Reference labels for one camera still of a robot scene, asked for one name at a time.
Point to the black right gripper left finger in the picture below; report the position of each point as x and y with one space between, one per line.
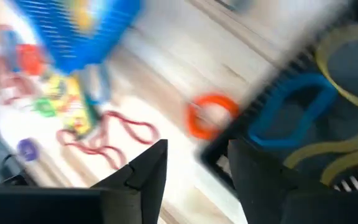
148 174

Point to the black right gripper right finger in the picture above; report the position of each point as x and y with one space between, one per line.
253 180

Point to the long red rubber band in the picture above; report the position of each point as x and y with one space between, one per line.
135 126

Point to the orange coil wristband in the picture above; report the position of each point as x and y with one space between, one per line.
30 59
194 124

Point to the yellow crayon box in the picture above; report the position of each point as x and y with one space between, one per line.
73 90

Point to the black plastic basket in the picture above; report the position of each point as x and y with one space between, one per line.
346 62

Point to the blue plastic basket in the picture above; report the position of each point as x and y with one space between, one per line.
67 46

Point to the grey perforated metal riser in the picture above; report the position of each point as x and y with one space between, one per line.
235 4

